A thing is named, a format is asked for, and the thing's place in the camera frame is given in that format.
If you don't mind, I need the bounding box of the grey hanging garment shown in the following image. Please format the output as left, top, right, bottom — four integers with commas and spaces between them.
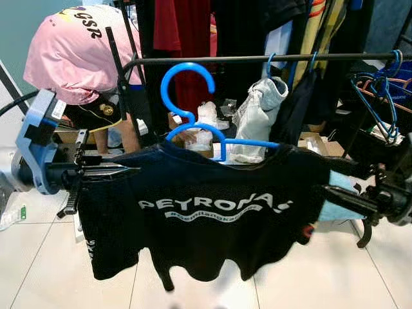
230, 76, 290, 163

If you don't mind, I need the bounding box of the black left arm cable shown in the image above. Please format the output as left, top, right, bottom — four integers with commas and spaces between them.
0, 90, 41, 118

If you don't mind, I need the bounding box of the clear plastic floor bag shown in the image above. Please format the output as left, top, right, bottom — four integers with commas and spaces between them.
0, 205, 28, 231

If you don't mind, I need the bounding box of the blue wire hanger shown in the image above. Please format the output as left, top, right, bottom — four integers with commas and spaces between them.
351, 64, 400, 144
370, 50, 404, 139

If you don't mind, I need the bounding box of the blue plastic clothes hanger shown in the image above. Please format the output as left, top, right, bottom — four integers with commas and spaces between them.
160, 62, 281, 162

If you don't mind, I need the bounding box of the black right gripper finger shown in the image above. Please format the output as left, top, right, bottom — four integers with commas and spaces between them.
321, 185, 382, 218
327, 158, 382, 184

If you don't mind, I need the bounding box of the blue printed garment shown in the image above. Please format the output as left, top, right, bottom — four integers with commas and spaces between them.
385, 61, 412, 91

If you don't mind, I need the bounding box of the person in pink shirt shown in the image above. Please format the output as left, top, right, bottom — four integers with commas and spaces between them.
23, 3, 147, 155

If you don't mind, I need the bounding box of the light blue cloth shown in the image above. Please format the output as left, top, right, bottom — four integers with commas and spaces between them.
319, 169, 364, 223

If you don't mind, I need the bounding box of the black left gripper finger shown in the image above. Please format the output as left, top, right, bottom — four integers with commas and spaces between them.
82, 163, 140, 173
82, 173, 136, 183

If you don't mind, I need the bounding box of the small brown cardboard box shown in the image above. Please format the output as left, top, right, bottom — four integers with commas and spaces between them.
298, 132, 345, 158

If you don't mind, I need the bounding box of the red hanging garment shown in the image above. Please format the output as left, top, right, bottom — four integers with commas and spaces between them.
153, 0, 213, 117

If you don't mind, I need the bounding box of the black Petronas print t-shirt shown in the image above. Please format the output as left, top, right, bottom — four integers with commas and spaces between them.
76, 140, 332, 292

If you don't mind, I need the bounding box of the short black hanging garment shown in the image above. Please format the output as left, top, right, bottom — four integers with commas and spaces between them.
270, 68, 323, 145

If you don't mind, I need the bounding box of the white plastic bag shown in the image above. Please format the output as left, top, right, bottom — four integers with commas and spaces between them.
192, 100, 223, 150

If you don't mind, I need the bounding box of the black metal clothes rack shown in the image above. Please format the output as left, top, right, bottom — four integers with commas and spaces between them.
105, 0, 412, 152

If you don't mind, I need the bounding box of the blue hanger hook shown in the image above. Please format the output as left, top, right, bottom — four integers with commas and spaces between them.
263, 53, 277, 79

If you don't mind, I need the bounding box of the long black hanging garment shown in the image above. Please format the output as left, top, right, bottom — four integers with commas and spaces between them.
212, 0, 303, 107

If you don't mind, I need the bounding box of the yellow hanging garment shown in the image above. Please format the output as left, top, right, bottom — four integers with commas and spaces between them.
293, 0, 346, 71

